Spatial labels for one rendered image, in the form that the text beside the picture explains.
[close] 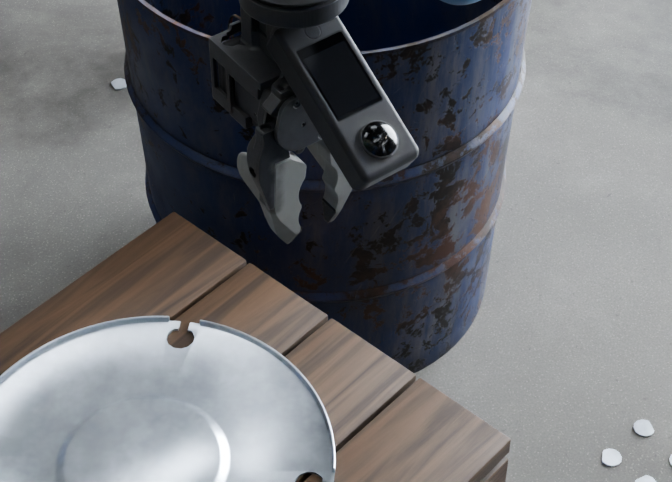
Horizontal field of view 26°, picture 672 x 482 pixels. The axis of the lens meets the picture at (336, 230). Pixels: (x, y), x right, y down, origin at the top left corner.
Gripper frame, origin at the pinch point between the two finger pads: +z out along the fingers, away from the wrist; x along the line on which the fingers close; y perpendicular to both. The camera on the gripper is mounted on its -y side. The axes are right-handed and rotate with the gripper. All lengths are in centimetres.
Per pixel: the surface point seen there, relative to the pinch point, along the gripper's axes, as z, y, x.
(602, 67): 52, 44, -81
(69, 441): 16.0, 5.1, 19.4
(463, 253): 35.3, 16.2, -31.0
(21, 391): 16.6, 12.0, 19.8
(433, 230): 29.1, 16.0, -26.3
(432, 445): 16.5, -11.3, -2.9
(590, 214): 52, 24, -59
